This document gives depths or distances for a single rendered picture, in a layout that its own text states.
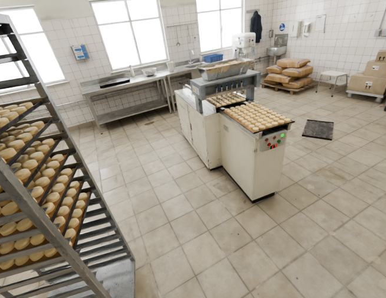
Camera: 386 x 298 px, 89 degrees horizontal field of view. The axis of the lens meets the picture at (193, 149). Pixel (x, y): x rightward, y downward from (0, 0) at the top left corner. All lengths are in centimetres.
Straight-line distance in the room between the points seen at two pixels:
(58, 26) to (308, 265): 516
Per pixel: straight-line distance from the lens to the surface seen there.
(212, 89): 224
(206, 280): 186
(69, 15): 501
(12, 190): 79
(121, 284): 185
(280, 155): 203
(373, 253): 227
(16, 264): 118
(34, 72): 110
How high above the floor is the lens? 170
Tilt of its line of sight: 32 degrees down
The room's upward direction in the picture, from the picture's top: 8 degrees counter-clockwise
